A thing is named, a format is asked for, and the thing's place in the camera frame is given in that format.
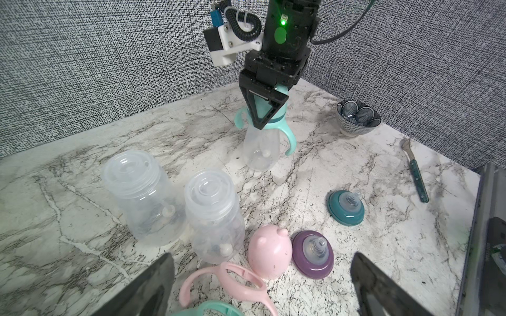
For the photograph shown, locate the aluminium front rail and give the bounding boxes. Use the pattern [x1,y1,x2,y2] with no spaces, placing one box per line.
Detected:
[456,163,505,315]

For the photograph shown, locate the teal nipple collar upper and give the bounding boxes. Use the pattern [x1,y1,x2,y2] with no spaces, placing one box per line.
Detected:
[327,190,365,226]

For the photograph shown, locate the pink bottle handle ring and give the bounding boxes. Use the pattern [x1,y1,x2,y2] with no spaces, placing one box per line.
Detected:
[178,261,279,316]

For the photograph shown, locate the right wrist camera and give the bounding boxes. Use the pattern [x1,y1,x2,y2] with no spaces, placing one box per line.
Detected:
[203,1,263,67]

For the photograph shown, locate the patterned small bowl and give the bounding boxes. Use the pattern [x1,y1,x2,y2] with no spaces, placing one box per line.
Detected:
[336,100,382,138]

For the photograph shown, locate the mint handle ring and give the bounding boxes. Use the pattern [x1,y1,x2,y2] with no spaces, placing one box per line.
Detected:
[171,299,246,316]
[234,106,297,156]

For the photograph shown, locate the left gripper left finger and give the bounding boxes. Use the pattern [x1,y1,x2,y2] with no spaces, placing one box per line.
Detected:
[94,253,175,316]

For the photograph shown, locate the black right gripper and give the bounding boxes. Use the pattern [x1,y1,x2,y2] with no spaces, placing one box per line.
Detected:
[239,1,321,130]

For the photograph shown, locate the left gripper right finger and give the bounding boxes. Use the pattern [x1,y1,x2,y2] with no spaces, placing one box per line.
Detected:
[351,252,431,315]

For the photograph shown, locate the clear bottle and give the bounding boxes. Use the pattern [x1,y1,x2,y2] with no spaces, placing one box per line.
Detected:
[101,150,187,247]
[243,126,280,172]
[184,169,245,264]

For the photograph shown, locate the mint cap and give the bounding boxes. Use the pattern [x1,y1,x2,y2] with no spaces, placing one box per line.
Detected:
[249,84,289,130]

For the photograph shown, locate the purple nipple collar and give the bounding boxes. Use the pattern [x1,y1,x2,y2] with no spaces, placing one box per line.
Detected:
[292,230,334,280]

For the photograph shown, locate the pink bottle cap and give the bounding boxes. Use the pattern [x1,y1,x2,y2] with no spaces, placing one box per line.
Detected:
[247,225,293,279]

